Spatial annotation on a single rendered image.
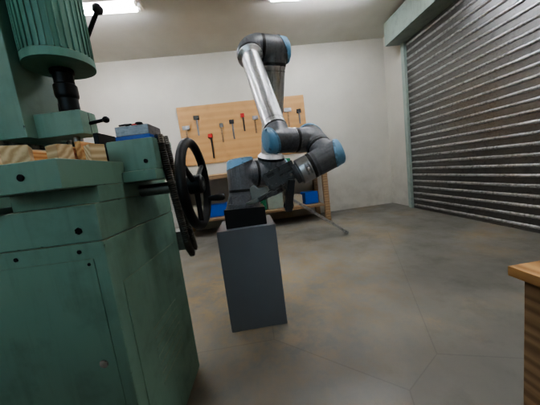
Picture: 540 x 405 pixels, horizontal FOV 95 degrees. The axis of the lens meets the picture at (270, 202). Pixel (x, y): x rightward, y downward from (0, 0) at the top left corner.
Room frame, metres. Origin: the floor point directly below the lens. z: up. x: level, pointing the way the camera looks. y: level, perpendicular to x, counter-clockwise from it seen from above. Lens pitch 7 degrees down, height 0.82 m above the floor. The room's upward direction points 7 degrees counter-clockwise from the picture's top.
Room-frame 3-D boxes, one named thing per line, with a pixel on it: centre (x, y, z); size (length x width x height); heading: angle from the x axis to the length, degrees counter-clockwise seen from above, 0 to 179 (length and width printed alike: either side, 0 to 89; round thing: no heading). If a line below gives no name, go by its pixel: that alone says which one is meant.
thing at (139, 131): (0.80, 0.37, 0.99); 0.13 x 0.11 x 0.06; 0
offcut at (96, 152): (0.66, 0.43, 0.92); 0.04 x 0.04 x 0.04; 55
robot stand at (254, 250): (1.38, 0.15, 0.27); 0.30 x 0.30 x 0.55; 4
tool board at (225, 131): (4.06, 0.25, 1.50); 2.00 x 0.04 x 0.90; 94
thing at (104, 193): (0.79, 0.51, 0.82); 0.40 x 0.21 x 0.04; 0
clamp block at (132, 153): (0.79, 0.38, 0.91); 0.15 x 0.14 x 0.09; 0
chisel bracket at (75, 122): (0.79, 0.59, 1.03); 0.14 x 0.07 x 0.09; 90
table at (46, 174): (0.79, 0.46, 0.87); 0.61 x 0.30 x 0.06; 0
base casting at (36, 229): (0.79, 0.69, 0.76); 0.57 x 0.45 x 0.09; 90
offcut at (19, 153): (0.54, 0.51, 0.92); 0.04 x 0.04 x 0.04; 35
